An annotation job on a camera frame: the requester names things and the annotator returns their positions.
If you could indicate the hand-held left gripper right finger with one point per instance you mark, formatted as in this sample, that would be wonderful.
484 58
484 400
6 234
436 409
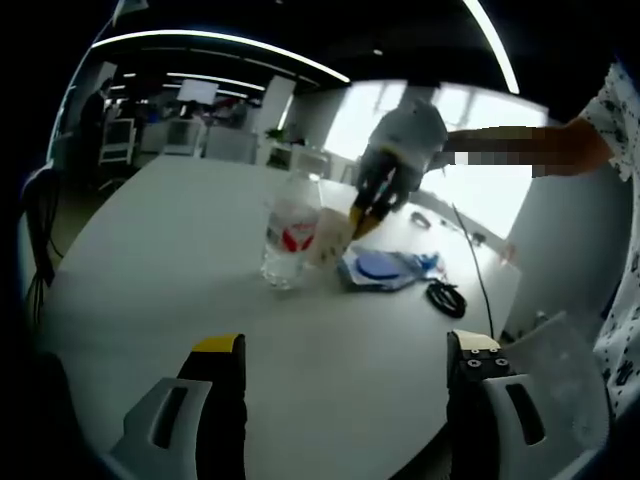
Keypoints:
467 415

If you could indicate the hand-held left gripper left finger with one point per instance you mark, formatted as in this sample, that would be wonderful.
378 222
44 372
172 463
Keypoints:
220 400

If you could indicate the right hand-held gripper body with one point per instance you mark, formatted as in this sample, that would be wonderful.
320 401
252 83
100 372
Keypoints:
410 135

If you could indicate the white paper cup green print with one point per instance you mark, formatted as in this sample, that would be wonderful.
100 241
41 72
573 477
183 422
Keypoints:
327 237

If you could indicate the clear pouch with blue disc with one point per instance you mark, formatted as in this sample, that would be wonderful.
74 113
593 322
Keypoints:
372 267

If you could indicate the clear plastic water bottle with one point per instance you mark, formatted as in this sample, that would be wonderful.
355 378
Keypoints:
290 235

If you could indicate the grey hand controller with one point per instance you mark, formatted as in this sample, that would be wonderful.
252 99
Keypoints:
421 220

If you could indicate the narrow bright window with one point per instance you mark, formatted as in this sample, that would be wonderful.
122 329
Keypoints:
357 125

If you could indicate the green potted plant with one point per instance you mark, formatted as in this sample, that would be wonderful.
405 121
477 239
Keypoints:
276 135

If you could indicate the small dark object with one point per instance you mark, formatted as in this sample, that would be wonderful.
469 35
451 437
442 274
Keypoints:
478 238

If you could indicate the wide bright window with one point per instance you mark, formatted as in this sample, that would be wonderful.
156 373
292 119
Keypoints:
490 200

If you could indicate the white table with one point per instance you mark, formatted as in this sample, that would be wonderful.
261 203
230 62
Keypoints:
175 300

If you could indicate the short ceiling light strip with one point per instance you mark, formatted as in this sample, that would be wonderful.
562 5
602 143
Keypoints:
495 40

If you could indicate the long ceiling light strip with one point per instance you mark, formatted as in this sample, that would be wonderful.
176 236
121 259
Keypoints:
225 45

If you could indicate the white patterned shirt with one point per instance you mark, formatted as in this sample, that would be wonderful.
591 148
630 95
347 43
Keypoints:
622 250

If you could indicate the wall-mounted display screen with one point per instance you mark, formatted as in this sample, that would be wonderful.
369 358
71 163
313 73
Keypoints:
198 90

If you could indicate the white frame office chair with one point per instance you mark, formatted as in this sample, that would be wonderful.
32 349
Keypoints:
117 140

